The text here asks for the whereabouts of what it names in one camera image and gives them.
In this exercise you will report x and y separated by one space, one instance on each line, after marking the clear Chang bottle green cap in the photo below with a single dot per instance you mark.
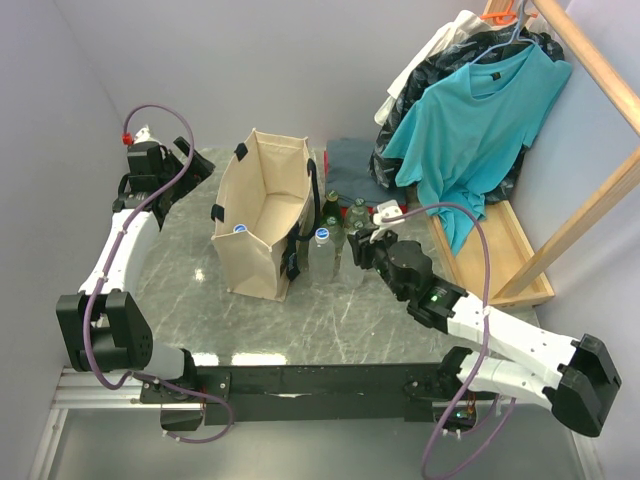
357 212

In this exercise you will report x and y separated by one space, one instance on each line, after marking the white garment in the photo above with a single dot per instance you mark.
461 28

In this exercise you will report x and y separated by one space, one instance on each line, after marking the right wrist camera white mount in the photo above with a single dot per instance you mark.
386 215

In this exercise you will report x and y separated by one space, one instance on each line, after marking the green Perrier glass bottle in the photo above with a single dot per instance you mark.
332 215

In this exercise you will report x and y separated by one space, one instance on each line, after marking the teal t-shirt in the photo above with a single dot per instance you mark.
462 137

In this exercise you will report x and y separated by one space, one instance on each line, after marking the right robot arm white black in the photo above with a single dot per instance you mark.
575 379

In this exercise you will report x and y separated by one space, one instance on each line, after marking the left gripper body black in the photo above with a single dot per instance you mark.
196 174

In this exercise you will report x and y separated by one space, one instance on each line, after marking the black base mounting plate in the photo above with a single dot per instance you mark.
215 396

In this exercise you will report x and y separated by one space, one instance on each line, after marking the orange hanger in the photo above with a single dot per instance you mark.
501 18

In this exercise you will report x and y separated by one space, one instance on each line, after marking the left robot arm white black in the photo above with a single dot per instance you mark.
101 324

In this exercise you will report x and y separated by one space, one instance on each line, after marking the folded red cloth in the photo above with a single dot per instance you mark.
326 166

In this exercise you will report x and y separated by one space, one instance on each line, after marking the folded grey cloth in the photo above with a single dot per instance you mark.
349 174

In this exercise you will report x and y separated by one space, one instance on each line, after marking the plastic water bottle blue cap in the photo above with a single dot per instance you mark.
321 257

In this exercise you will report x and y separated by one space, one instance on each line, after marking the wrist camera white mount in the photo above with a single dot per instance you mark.
386 215
145 134

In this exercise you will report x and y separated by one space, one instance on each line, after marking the wooden clothes rack frame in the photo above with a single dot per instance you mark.
571 232

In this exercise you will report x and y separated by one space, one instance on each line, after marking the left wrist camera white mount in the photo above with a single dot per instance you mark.
145 134

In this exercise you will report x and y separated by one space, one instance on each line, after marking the aluminium rail frame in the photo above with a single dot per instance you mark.
94 433

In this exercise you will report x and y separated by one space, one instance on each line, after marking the beige canvas tote bag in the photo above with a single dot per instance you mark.
269 185

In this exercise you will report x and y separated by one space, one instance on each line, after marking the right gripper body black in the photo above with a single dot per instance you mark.
377 255

